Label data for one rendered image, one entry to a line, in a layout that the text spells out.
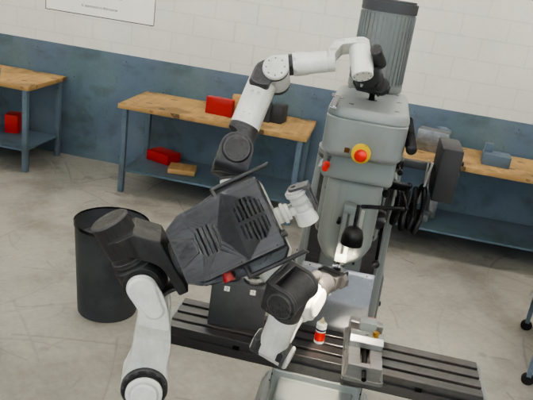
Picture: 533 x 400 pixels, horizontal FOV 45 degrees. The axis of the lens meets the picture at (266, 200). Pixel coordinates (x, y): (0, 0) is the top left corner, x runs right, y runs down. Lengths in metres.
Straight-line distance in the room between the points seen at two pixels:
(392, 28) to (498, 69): 4.21
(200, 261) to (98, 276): 2.40
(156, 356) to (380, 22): 1.34
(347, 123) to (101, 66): 5.28
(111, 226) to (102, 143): 5.46
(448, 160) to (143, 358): 1.29
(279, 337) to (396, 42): 1.10
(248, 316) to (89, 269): 1.77
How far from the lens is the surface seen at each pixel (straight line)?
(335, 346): 2.55
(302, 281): 1.81
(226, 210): 1.68
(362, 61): 1.94
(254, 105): 1.88
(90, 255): 4.03
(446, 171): 2.46
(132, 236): 1.79
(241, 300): 2.48
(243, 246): 1.67
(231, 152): 1.79
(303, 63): 1.94
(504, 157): 5.98
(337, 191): 2.18
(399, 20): 2.33
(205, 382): 3.80
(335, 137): 2.00
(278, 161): 6.68
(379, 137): 1.99
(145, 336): 1.95
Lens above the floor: 2.26
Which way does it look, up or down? 20 degrees down
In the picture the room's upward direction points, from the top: 8 degrees clockwise
